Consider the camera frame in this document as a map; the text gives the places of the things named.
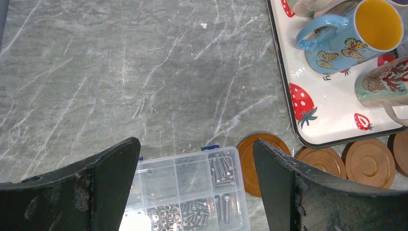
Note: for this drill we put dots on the brown wooden coaster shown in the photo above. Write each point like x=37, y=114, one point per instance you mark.
x=325, y=159
x=369, y=162
x=245, y=149
x=398, y=145

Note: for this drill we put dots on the cream mug outside tray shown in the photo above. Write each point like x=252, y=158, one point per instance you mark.
x=309, y=8

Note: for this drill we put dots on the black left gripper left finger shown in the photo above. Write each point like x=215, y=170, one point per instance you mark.
x=87, y=195

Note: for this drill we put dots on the blue mug yellow inside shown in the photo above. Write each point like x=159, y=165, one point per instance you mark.
x=333, y=43

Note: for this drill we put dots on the white serving tray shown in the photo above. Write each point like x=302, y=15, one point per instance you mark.
x=324, y=110

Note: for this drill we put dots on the cream patterned mug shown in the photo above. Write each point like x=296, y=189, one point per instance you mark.
x=385, y=87

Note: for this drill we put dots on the clear plastic parts box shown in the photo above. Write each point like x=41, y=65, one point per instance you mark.
x=201, y=191

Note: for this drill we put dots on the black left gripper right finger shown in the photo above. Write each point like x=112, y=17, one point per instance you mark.
x=300, y=197

